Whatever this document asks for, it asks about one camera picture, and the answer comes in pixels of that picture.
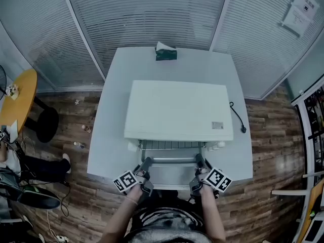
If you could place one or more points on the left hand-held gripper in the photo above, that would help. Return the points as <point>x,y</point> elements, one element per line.
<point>126,181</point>

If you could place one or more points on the silver metal baking tray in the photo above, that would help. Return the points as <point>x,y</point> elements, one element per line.
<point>174,154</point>

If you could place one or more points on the white display shelf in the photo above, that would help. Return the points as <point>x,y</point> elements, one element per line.
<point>314,125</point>

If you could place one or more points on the white power strip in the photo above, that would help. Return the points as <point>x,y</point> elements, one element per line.
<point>62,238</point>

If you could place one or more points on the round wooden table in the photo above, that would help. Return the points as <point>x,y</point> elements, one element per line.
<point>17,100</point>

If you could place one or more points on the person's black trousers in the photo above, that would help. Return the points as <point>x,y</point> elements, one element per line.
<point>172,200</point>

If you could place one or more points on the small brown bottles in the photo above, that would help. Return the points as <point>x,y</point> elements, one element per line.
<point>87,128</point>

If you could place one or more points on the black office chair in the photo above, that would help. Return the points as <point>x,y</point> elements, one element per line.
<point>38,199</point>

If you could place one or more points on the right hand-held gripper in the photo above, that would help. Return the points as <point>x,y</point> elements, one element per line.
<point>217,180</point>

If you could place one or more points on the clear plastic bottle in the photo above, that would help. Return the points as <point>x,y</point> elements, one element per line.
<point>79,145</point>

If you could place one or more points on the black floor fan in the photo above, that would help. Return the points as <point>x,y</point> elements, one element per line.
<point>2,82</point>

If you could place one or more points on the white framed monitor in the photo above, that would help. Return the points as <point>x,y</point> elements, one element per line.
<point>315,230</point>

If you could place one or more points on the small white flower pot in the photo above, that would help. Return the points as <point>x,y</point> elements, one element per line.
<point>13,90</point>

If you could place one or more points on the person's left forearm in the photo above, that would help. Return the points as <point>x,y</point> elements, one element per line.
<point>121,219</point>

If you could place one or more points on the thin wristband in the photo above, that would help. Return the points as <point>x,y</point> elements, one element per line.
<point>131,201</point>

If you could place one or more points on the dark green tissue box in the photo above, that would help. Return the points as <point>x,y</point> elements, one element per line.
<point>165,54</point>

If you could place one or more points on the light wooden frame stand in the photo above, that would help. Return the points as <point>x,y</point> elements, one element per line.
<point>314,196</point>

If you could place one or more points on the white printed notice sheet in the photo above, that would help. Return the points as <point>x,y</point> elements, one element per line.
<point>294,23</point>

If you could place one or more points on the white toaster oven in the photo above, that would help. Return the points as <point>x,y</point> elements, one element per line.
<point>177,107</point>

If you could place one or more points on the person's right forearm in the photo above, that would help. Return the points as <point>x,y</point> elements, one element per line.
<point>211,216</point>

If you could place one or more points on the person's grey patterned top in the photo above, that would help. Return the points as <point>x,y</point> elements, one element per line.
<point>169,226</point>

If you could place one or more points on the white notice sheet with icon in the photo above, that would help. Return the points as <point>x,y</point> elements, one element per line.
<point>306,4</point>

